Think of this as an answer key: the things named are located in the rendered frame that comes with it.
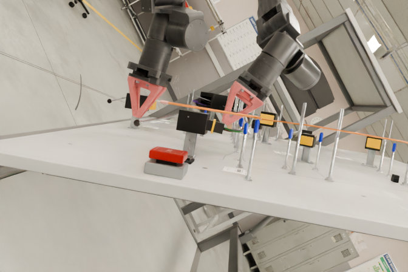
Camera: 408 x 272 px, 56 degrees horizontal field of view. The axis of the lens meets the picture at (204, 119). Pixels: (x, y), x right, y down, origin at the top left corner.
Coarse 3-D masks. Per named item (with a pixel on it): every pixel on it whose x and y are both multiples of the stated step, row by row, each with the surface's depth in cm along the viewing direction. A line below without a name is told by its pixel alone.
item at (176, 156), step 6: (150, 150) 54; (156, 150) 55; (162, 150) 56; (168, 150) 57; (174, 150) 58; (180, 150) 59; (150, 156) 54; (156, 156) 54; (162, 156) 54; (168, 156) 54; (174, 156) 54; (180, 156) 54; (186, 156) 58; (156, 162) 55; (162, 162) 55; (168, 162) 55; (174, 162) 54; (180, 162) 54
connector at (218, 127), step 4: (208, 120) 73; (212, 120) 75; (208, 124) 73; (216, 124) 73; (220, 124) 73; (224, 124) 73; (208, 128) 73; (216, 128) 73; (220, 128) 73; (224, 128) 74; (216, 132) 73; (220, 132) 73
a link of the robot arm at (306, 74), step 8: (288, 16) 77; (288, 24) 75; (296, 24) 78; (288, 32) 76; (296, 32) 76; (256, 40) 81; (264, 40) 79; (296, 40) 78; (304, 56) 75; (304, 64) 75; (312, 64) 77; (288, 72) 76; (296, 72) 75; (304, 72) 76; (312, 72) 76; (320, 72) 78; (296, 80) 77; (304, 80) 77; (312, 80) 77; (304, 88) 78
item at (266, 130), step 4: (264, 112) 128; (268, 112) 128; (276, 116) 130; (260, 124) 129; (264, 124) 128; (268, 124) 128; (264, 128) 131; (268, 128) 132; (264, 132) 132; (268, 132) 130; (264, 136) 133; (268, 136) 131; (264, 140) 133
